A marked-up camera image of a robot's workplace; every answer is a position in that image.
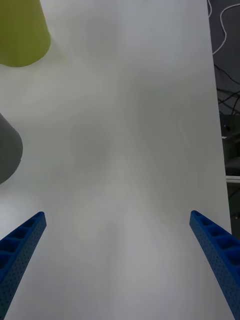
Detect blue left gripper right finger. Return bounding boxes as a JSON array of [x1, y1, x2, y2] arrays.
[[189, 209, 240, 320]]

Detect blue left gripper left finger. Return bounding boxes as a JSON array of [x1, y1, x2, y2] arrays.
[[0, 211, 48, 320]]

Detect grey plastic bin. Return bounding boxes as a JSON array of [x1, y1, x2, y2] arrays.
[[0, 112, 24, 185]]

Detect black cable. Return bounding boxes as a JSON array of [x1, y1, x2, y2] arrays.
[[213, 62, 240, 86]]

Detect white cable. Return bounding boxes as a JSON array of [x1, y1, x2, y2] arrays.
[[206, 0, 240, 55]]

